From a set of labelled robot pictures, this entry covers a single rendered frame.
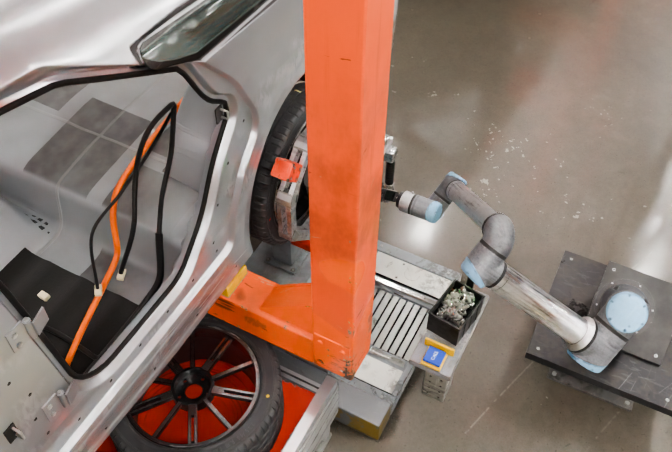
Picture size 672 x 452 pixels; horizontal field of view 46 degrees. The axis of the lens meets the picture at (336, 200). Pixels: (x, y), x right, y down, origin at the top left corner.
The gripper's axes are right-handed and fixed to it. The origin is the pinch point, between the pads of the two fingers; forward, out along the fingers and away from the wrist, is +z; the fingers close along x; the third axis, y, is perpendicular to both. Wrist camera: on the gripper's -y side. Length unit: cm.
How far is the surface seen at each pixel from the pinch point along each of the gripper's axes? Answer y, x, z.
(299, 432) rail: -54, -89, -28
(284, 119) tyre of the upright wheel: -58, 17, 17
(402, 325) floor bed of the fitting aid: 32, -56, -33
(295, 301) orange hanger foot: -64, -42, -13
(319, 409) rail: -46, -81, -30
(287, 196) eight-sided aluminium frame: -57, -9, 6
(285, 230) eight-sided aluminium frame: -43.1, -23.8, 7.9
